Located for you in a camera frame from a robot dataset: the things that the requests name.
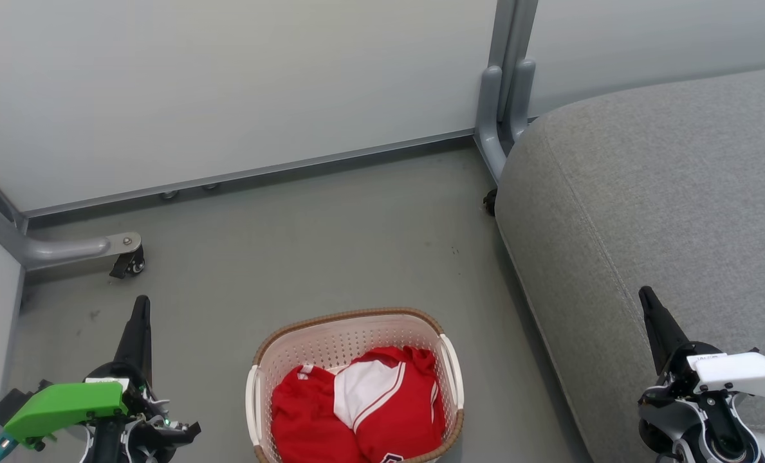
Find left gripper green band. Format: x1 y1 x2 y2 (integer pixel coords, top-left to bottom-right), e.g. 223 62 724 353
0 295 155 446

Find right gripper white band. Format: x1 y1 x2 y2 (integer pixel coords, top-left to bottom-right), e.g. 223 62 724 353
638 286 765 398

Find red shorts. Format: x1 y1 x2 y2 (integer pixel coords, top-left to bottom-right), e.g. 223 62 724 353
271 365 365 463

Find grey fabric sofa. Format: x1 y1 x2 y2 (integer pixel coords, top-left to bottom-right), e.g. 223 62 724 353
495 64 765 463

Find black partition caster wheel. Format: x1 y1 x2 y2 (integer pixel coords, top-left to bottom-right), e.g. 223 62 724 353
109 247 146 280

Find white perforated laundry basket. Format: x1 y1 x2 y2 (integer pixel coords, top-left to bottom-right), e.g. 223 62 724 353
246 307 465 463

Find red and white jersey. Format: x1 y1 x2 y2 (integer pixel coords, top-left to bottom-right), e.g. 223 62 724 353
333 346 447 463

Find grey partition foot bracket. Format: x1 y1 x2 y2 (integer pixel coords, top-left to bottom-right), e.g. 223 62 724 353
0 159 143 272

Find grey partition base rail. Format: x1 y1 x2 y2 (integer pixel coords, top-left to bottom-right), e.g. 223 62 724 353
23 128 478 221

